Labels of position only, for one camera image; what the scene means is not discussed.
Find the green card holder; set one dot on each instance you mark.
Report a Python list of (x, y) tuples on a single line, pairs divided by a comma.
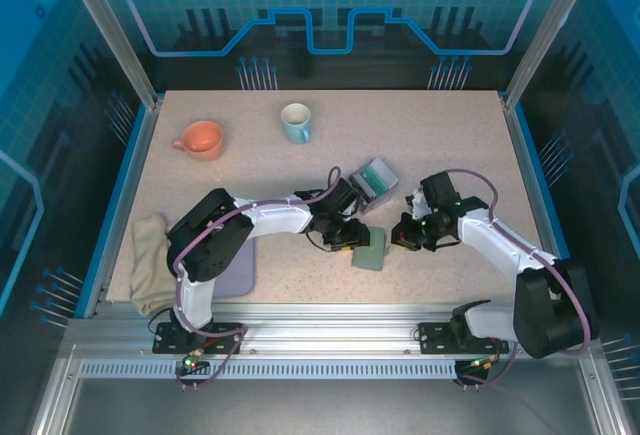
[(372, 255)]

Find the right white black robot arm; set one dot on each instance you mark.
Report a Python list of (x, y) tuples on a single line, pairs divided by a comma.
[(500, 250)]

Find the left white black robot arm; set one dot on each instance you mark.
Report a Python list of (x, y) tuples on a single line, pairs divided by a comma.
[(270, 217)]

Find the teal credit card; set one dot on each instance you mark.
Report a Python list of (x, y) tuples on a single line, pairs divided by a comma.
[(375, 180)]

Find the purple mat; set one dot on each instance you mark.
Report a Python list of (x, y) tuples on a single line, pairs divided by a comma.
[(240, 280)]

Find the light blue mug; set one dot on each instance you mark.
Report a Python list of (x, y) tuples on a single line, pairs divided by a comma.
[(296, 122)]

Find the orange cup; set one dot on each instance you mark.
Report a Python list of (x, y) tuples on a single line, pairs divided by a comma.
[(202, 139)]

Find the beige cloth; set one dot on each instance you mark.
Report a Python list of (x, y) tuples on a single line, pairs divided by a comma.
[(147, 260)]

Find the aluminium frame rail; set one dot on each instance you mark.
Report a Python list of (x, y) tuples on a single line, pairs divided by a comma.
[(330, 325)]

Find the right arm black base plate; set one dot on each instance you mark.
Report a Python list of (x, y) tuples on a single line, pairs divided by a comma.
[(432, 339)]

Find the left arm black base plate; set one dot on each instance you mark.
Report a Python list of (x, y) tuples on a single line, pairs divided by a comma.
[(225, 340)]

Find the aluminium frame post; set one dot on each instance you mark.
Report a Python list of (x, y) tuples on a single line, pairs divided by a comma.
[(115, 40), (540, 40)]

